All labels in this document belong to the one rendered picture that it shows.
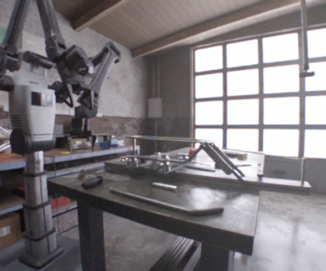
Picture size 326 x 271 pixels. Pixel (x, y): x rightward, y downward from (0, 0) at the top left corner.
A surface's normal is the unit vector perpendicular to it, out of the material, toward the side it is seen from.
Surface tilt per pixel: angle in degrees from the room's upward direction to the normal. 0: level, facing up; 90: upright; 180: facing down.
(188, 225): 90
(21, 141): 90
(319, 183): 90
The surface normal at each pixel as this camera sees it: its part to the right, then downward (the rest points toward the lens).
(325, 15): -0.50, 0.04
